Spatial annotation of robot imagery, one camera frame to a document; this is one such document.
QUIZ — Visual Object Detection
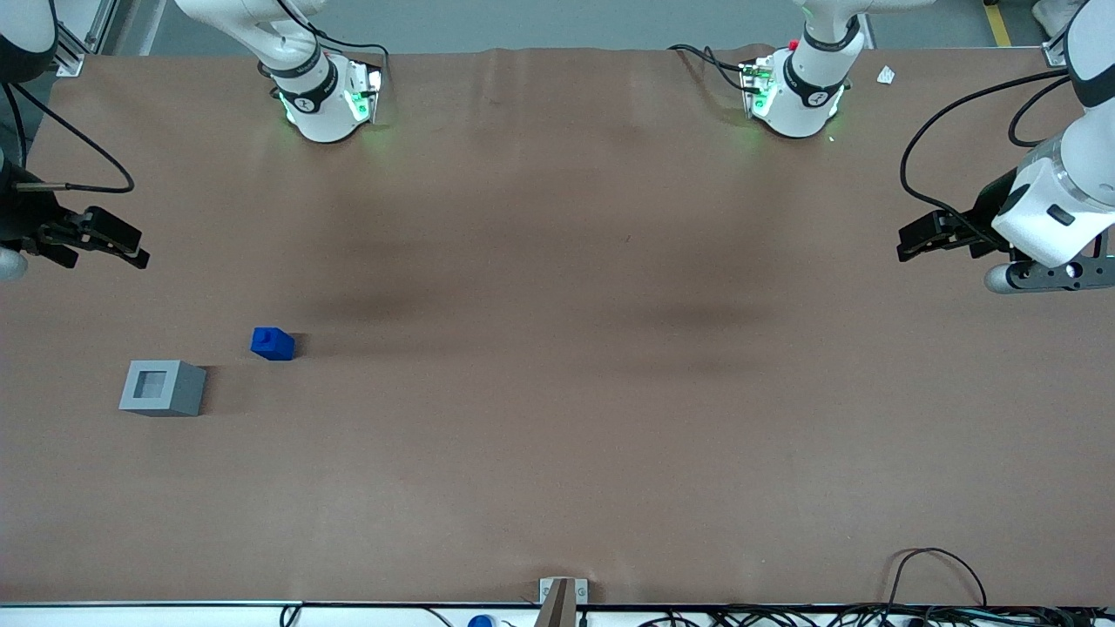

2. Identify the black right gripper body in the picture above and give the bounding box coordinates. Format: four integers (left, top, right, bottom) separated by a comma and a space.
0, 164, 88, 264

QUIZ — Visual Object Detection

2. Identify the aluminium frame profile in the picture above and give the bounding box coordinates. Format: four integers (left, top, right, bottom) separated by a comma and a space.
54, 0, 118, 78

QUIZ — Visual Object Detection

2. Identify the brown table cover sheet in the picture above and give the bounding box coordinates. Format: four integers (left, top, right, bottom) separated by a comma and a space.
0, 44, 1115, 608

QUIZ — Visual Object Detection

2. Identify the black right arm wrist cable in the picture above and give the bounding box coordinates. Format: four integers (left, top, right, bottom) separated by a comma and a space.
0, 82, 136, 194

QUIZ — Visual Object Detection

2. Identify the black left arm base cable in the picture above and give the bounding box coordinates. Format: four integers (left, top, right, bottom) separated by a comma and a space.
667, 43, 755, 91

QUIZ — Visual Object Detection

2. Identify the gray square base block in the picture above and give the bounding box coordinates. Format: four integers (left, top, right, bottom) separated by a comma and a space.
118, 359, 208, 418

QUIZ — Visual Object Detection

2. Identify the tangled black cable bundle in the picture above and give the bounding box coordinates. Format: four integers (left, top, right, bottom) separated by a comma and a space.
636, 604, 1115, 627

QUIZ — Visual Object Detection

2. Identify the black looped cable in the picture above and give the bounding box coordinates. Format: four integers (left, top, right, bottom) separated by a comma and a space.
883, 547, 989, 610

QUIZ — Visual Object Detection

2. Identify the blue plastic part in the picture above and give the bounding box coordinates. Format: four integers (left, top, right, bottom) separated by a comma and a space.
251, 327, 296, 362

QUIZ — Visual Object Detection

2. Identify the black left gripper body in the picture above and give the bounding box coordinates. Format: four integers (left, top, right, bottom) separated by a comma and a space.
962, 167, 1022, 260

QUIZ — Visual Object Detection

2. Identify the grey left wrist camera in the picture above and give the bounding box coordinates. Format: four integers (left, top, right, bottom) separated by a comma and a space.
984, 254, 1115, 294

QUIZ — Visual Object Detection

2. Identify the black left arm wrist cable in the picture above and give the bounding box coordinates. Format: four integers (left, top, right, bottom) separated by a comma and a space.
900, 68, 1074, 232

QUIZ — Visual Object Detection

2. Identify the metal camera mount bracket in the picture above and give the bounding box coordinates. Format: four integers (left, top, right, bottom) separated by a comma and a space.
538, 576, 590, 627

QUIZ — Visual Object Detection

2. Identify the black arm wrist cable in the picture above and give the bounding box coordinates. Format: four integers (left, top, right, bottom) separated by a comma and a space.
0, 82, 136, 194
900, 68, 1074, 232

